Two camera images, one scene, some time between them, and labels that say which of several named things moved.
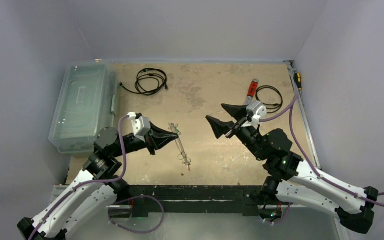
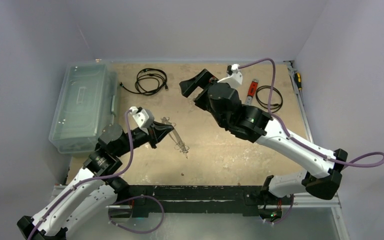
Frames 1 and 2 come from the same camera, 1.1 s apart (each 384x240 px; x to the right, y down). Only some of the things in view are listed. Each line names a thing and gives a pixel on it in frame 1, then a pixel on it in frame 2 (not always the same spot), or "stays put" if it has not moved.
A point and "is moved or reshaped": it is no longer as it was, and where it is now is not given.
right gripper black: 237,126 → 201,93
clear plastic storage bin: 87,102 stays put
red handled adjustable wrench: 251,91 stays put
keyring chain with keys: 176,131 is moved or reshaped
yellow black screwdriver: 298,82 stays put
